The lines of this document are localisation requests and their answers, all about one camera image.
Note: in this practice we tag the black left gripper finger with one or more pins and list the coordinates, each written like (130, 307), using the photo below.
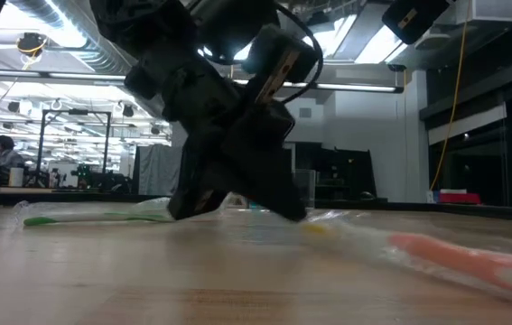
(264, 153)
(206, 176)

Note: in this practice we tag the green toothbrush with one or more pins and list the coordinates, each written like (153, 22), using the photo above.
(79, 217)

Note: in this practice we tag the orange toothbrush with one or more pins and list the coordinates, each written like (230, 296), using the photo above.
(454, 259)

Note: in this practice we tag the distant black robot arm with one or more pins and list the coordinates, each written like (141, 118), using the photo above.
(83, 172)

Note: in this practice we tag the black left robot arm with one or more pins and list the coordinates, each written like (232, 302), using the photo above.
(147, 18)

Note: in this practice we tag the grey hanging cloth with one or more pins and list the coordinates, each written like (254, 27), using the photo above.
(156, 169)

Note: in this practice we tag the black hanging spotlight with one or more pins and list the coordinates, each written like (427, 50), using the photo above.
(127, 109)

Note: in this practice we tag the black cabinet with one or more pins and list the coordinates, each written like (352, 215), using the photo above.
(341, 171)

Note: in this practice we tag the black dome object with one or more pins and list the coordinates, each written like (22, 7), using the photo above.
(366, 195)

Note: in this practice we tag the white cylindrical bin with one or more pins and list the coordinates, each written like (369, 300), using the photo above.
(16, 177)

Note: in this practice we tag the white flat box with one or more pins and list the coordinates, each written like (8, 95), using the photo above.
(453, 191)

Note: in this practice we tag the person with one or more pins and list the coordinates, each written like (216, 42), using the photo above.
(7, 158)

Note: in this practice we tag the red box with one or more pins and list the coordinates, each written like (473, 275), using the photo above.
(458, 198)

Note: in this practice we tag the white ceiling vent box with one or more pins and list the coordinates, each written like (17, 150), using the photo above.
(490, 11)

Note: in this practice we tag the grey wall vent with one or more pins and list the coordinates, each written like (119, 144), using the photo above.
(305, 112)

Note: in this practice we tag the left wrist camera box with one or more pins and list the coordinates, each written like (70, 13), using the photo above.
(296, 49)

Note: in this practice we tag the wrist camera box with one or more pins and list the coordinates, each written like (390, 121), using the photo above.
(427, 13)
(296, 49)

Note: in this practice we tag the black gantry frame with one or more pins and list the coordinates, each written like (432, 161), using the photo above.
(77, 111)

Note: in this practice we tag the black ceiling camera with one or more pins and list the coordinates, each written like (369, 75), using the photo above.
(396, 67)

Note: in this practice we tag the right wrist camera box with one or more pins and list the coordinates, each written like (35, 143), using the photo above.
(427, 13)

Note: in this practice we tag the black aluminium table frame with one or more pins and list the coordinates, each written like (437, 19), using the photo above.
(486, 212)

